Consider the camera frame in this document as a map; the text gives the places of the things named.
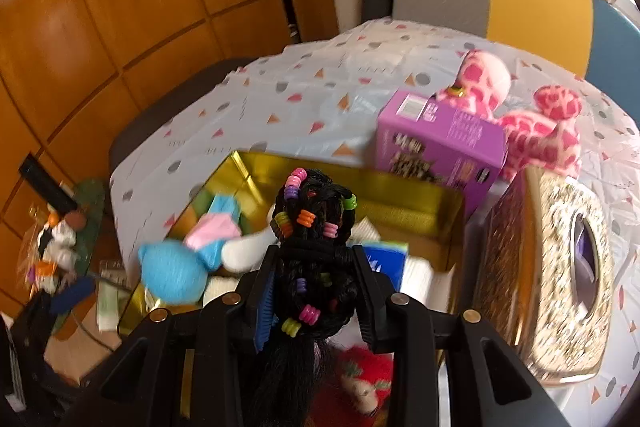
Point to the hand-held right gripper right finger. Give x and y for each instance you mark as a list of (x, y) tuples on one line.
[(370, 312)]

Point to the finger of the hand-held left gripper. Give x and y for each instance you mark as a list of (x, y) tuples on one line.
[(72, 297)]

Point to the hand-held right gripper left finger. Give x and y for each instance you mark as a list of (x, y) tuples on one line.
[(264, 307)]

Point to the red fuzzy plush toy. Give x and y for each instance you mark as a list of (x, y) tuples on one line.
[(367, 362)]

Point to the blue tissue packet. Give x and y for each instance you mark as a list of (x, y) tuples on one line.
[(385, 262)]

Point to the black beaded hair wig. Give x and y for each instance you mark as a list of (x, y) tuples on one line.
[(310, 257)]

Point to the blue teddy plush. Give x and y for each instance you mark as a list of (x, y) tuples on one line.
[(170, 272)]

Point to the gold metal tin box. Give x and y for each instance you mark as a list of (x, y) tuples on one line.
[(400, 202)]

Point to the black white small toy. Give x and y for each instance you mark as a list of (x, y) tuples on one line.
[(55, 242)]

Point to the green glass side table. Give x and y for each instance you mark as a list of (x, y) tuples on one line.
[(92, 207)]

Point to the black remote control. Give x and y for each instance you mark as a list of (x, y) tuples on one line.
[(42, 182)]

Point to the purple cardboard box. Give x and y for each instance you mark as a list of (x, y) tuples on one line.
[(450, 137)]

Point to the ornate gold tissue box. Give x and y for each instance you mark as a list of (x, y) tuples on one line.
[(550, 232)]

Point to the pink spotted giraffe plush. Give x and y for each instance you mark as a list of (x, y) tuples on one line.
[(545, 132)]

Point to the wooden wardrobe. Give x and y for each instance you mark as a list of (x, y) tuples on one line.
[(125, 7)]

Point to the grey yellow blue sofa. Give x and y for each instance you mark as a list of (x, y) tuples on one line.
[(540, 7)]

